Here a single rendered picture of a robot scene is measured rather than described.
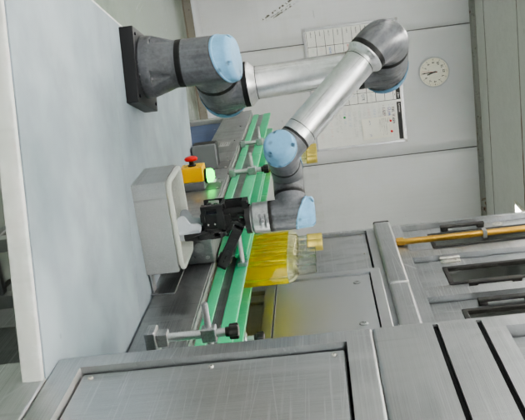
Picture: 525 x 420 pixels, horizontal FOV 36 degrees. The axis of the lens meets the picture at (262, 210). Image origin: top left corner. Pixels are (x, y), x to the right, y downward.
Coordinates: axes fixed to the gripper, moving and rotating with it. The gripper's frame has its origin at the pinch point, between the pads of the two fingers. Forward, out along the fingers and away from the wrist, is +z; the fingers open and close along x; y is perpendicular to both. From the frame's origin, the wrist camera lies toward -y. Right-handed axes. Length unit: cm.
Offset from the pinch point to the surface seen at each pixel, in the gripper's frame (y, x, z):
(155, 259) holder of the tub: -2.8, 8.5, 2.9
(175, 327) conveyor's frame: -12.1, 27.5, -3.4
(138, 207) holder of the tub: 10.3, 8.6, 4.5
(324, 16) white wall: 15, -609, -52
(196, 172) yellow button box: 3, -51, 0
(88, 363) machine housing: 4, 76, 0
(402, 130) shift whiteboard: -103, -608, -115
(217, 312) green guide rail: -14.1, 17.2, -11.2
